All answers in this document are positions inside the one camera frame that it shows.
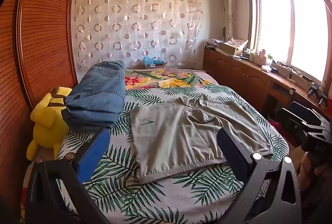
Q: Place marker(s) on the wooden slatted wardrobe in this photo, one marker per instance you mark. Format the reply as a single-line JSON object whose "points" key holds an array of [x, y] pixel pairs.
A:
{"points": [[44, 31]]}

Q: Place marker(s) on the circle-patterned sheer curtain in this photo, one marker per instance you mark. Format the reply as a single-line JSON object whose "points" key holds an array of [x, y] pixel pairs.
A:
{"points": [[134, 26]]}

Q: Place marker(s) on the floral bedsheet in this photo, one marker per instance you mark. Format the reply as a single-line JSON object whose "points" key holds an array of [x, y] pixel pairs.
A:
{"points": [[160, 78]]}

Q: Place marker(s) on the wooden cabinet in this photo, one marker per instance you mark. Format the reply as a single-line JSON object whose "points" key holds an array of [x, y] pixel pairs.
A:
{"points": [[233, 76]]}

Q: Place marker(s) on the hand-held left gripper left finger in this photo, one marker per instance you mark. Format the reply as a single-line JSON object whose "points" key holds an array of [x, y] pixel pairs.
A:
{"points": [[94, 153]]}

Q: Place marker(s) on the grey pants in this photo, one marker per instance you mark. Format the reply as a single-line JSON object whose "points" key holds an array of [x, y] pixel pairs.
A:
{"points": [[181, 135]]}

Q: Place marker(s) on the red cloth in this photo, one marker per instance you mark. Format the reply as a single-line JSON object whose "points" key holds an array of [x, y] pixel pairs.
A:
{"points": [[275, 125]]}

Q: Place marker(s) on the folded blue jeans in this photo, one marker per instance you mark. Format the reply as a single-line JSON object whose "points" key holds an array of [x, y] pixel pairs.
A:
{"points": [[98, 89]]}

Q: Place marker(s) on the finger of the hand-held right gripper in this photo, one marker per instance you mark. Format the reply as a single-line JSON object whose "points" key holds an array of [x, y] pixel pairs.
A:
{"points": [[288, 125], [306, 112]]}

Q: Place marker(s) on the person's right hand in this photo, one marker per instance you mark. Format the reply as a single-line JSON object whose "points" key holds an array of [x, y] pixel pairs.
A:
{"points": [[304, 172]]}

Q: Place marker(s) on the yellow plush toy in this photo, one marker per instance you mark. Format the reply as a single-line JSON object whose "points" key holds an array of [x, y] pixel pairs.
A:
{"points": [[44, 125]]}

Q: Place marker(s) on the pink figurine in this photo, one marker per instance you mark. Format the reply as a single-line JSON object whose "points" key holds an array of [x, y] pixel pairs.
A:
{"points": [[261, 57]]}

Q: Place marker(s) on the leaf-print bedsheet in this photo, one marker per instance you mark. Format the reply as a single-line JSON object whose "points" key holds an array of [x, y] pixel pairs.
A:
{"points": [[119, 164]]}

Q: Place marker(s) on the white window curtain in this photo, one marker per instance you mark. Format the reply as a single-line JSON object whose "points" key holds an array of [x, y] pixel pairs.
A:
{"points": [[228, 5]]}

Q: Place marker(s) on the window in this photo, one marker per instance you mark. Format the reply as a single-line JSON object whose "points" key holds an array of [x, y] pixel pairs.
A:
{"points": [[293, 26]]}

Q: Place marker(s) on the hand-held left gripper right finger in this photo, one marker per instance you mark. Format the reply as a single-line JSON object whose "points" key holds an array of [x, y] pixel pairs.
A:
{"points": [[233, 152]]}

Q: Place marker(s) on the stack of papers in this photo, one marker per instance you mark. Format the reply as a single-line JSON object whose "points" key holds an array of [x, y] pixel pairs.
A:
{"points": [[240, 41]]}

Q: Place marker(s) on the cardboard box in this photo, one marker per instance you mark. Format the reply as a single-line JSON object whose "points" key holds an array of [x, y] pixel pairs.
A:
{"points": [[229, 48]]}

